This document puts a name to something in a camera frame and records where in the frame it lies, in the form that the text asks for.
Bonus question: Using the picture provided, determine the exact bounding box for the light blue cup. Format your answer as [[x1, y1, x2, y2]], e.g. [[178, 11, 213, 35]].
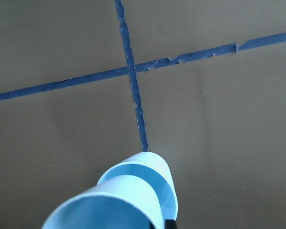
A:
[[42, 175, 164, 229], [97, 152, 178, 220]]

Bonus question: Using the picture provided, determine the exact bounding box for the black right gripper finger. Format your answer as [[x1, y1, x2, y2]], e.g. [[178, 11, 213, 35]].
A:
[[164, 215, 177, 229]]

